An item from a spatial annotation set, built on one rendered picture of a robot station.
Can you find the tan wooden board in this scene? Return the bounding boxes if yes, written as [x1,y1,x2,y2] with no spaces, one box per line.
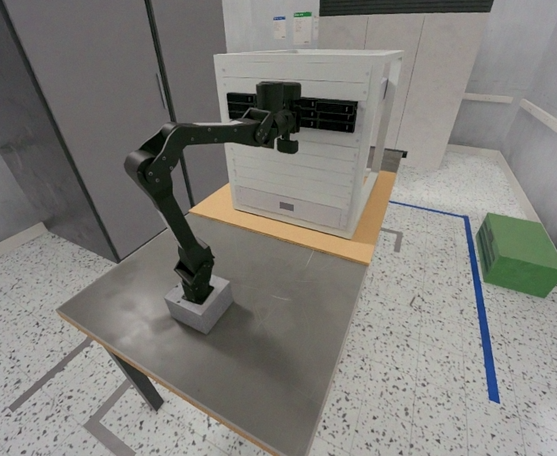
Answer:
[189,170,397,265]

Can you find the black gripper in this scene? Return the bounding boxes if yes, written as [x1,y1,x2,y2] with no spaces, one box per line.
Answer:
[277,81,302,155]

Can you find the white rack cabinet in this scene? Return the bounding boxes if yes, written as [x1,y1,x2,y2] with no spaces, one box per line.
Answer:
[213,50,405,240]

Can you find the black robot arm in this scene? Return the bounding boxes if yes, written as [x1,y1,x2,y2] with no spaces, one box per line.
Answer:
[123,81,287,305]

